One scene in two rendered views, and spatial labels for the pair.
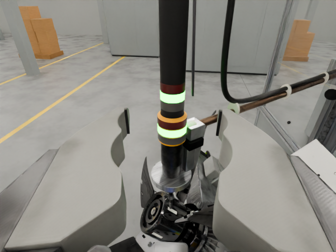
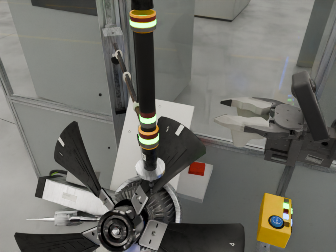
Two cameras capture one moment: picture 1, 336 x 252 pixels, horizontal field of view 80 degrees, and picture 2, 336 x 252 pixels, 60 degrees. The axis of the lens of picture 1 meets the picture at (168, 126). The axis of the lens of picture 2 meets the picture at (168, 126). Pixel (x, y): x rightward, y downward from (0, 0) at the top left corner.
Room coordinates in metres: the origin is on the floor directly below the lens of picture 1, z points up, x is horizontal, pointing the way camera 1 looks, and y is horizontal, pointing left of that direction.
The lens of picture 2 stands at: (0.07, 0.45, 1.96)
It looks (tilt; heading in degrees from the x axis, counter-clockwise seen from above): 37 degrees down; 287
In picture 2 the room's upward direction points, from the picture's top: straight up
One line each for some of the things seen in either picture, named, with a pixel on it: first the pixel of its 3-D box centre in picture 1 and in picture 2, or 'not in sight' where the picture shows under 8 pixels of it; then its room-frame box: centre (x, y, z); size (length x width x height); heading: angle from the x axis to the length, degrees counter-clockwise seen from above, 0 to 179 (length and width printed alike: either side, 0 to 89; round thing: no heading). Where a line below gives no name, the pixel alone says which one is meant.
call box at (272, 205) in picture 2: not in sight; (274, 220); (-0.11, -0.29, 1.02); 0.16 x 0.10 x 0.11; 88
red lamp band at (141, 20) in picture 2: not in sight; (143, 16); (0.26, -0.01, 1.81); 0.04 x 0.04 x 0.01
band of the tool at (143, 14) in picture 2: not in sight; (143, 21); (0.26, -0.01, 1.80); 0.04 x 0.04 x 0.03
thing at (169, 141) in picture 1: (171, 133); (149, 140); (0.26, -0.01, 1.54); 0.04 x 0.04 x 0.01
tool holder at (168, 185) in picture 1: (176, 153); (149, 152); (0.26, -0.01, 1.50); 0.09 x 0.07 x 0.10; 123
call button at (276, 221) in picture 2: not in sight; (276, 221); (-0.11, -0.24, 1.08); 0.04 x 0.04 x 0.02
